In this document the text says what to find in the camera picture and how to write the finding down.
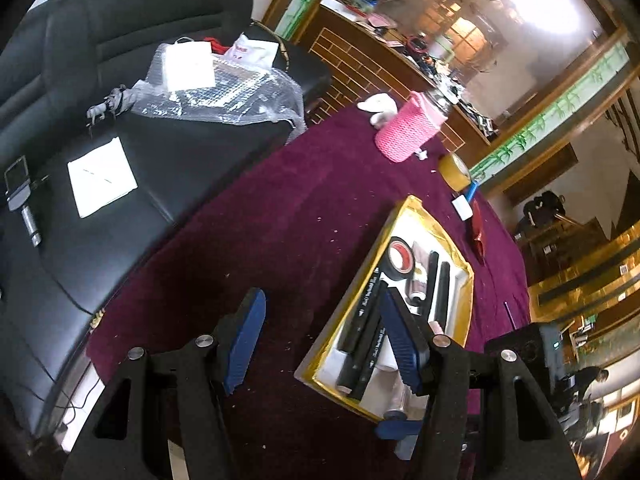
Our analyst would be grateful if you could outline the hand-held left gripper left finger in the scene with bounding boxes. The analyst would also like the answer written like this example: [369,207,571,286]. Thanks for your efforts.
[60,288,267,480]

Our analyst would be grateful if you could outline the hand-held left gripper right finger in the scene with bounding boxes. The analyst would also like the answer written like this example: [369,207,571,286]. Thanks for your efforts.
[380,287,583,480]

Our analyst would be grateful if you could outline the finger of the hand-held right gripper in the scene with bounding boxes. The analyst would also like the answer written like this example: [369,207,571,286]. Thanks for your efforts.
[375,419,424,442]
[397,435,421,461]

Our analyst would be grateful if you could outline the black marker white script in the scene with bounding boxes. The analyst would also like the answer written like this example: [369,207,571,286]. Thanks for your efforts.
[336,271,388,353]

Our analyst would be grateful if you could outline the black marker teal tip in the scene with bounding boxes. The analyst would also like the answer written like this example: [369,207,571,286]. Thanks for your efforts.
[424,250,442,322]

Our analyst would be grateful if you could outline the small pinkish tube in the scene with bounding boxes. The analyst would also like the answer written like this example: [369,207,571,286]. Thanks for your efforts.
[409,241,431,307]

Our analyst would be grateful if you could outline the white tray gold rim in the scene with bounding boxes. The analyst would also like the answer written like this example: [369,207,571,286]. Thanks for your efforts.
[294,195,475,423]

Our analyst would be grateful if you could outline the black tape roll red core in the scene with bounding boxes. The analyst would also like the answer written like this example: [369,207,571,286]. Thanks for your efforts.
[388,236,417,282]

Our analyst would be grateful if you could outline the gold cabinet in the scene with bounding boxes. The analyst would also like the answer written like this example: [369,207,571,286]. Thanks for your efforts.
[529,220,640,313]

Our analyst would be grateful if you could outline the red foil packet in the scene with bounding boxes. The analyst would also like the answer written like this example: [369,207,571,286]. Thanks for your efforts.
[469,200,489,266]

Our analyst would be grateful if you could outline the yellow tape roll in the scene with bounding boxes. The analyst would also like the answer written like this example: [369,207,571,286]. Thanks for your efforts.
[438,152,474,192]

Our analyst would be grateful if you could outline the pink knitted cup sleeve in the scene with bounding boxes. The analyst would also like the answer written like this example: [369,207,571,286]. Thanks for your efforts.
[375,91,453,164]

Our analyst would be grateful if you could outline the white paper sheet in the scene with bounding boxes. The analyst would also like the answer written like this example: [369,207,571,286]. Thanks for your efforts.
[67,137,139,219]

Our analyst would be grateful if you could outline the white plush toy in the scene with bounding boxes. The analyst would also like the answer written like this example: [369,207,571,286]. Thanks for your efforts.
[356,94,399,129]

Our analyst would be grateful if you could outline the bubble wrap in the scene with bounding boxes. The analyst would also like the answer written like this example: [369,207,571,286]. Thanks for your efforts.
[132,42,307,127]

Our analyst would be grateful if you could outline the grey folded umbrella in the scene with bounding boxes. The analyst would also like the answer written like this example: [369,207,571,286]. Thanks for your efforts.
[86,85,147,129]

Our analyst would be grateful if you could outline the wooden counter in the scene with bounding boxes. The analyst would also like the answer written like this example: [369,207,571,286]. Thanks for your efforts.
[300,0,501,171]

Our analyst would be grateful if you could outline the grey handheld device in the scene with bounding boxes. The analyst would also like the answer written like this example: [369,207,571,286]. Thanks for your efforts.
[4,156,44,249]

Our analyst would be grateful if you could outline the pile of counter clutter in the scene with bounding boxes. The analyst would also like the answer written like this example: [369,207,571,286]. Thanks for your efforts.
[325,0,501,136]

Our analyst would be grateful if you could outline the white bag red print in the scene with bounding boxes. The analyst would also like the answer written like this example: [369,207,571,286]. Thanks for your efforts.
[222,32,282,69]

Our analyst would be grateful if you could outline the black sofa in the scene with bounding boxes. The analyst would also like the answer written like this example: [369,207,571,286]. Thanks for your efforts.
[0,0,332,441]

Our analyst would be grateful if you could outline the black cable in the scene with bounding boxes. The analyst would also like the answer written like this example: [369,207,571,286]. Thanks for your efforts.
[0,330,103,427]

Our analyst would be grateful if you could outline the bamboo wall panel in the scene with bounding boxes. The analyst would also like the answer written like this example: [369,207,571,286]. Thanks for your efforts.
[470,42,632,177]
[277,0,342,42]

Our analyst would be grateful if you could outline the large wall mirror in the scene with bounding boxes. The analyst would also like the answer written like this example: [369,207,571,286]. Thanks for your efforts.
[350,0,618,128]

